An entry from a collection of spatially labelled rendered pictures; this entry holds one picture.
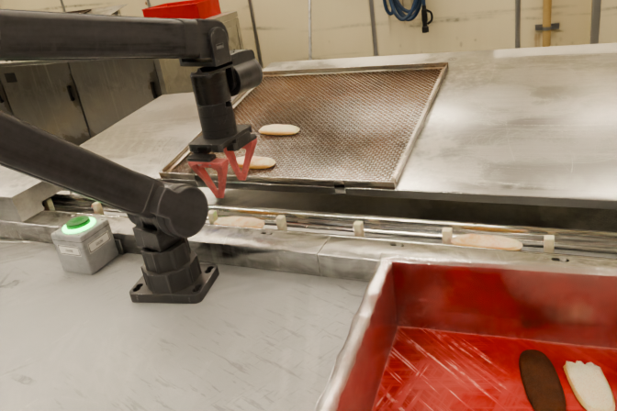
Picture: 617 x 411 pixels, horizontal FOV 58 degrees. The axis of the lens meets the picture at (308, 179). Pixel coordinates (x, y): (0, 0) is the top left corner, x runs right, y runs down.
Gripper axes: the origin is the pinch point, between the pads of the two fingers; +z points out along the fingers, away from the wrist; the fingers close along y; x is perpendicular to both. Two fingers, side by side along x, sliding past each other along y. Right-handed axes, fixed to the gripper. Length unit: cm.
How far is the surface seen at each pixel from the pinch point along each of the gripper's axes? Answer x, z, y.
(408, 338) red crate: -35.4, 10.6, -19.4
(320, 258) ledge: -19.5, 7.3, -8.6
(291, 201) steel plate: -2.5, 10.6, 15.7
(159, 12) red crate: 239, -6, 287
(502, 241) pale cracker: -44.4, 6.7, -0.1
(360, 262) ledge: -25.8, 7.4, -8.6
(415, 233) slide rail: -31.2, 7.7, 1.9
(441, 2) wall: 40, 15, 371
